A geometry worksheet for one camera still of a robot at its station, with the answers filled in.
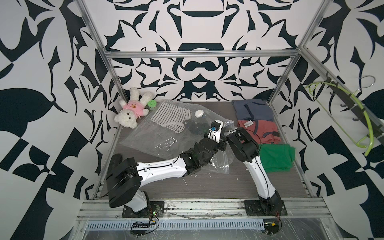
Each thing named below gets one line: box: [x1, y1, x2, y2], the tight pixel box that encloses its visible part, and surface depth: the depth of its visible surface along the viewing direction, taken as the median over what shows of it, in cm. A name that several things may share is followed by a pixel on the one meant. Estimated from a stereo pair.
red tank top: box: [237, 119, 282, 145], surface depth 104 cm
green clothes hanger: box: [304, 81, 375, 157], surface depth 56 cm
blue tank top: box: [232, 99, 274, 122], surface depth 117 cm
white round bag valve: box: [194, 109, 204, 119], surface depth 88 cm
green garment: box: [259, 143, 296, 173], surface depth 93 cm
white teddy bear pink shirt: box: [113, 87, 153, 129], surface depth 109 cm
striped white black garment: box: [151, 102, 192, 133], surface depth 111 cm
